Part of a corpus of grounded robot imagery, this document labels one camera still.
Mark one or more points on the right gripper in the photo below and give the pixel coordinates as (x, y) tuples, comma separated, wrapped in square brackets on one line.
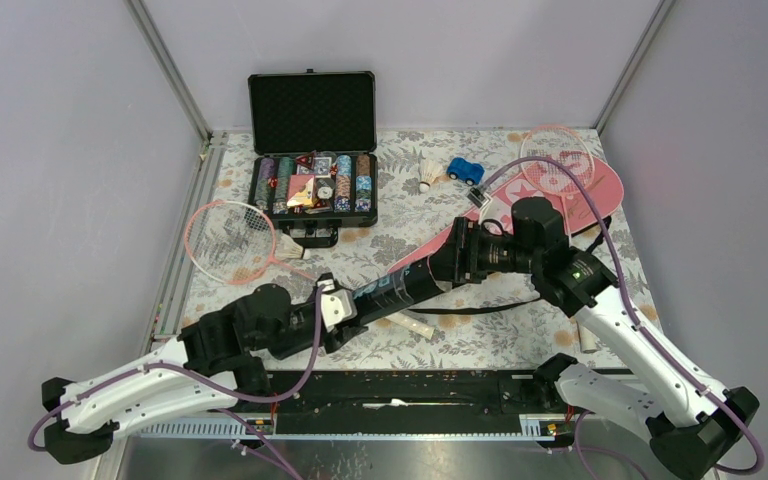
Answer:
[(468, 237)]

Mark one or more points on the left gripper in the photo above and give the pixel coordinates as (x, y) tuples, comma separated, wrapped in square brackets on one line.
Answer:
[(333, 341)]

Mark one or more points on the white shuttlecock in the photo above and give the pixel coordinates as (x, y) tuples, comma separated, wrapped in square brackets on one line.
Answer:
[(287, 248), (429, 171)]

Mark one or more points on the black shuttlecock tube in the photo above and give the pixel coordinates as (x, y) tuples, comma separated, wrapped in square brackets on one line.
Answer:
[(397, 291)]

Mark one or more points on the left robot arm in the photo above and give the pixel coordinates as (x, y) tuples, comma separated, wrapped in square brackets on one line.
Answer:
[(212, 364)]

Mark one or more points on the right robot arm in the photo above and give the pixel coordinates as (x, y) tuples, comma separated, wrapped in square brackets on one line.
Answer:
[(689, 419)]

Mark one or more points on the blue toy car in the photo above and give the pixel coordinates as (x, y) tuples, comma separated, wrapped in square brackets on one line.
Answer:
[(465, 171)]

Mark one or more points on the pink racket on left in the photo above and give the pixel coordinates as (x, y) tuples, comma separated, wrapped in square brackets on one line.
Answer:
[(230, 245)]

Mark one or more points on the pink racket on bag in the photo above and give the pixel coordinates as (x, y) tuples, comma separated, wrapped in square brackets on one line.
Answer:
[(570, 157)]

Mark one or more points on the pink racket bag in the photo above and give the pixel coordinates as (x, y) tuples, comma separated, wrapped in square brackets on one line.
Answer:
[(606, 191)]

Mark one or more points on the black poker chip case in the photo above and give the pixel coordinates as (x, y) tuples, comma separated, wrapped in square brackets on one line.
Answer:
[(315, 137)]

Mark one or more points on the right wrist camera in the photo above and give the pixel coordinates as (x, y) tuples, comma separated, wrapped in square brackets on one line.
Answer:
[(487, 207)]

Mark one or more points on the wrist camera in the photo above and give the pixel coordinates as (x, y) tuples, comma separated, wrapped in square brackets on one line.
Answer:
[(487, 207), (335, 303)]

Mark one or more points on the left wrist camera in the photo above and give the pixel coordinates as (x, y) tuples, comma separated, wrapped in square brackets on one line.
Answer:
[(335, 303)]

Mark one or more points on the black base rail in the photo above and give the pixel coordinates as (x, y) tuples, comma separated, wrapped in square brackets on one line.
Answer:
[(413, 403)]

